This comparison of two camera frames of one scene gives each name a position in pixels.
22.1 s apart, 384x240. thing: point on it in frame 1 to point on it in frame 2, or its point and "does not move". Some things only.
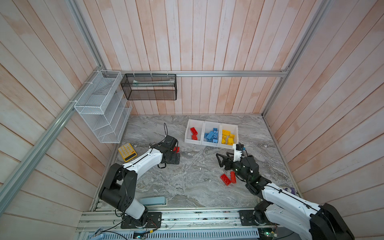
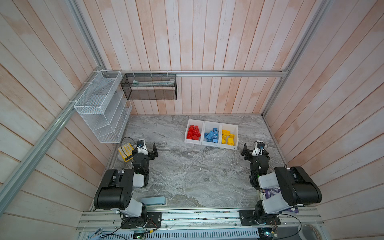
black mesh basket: (150, 86) does not move
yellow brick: (230, 141) does not move
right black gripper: (230, 159) to (248, 154)
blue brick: (210, 136) does not move
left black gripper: (175, 160) to (150, 154)
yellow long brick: (226, 132) does not move
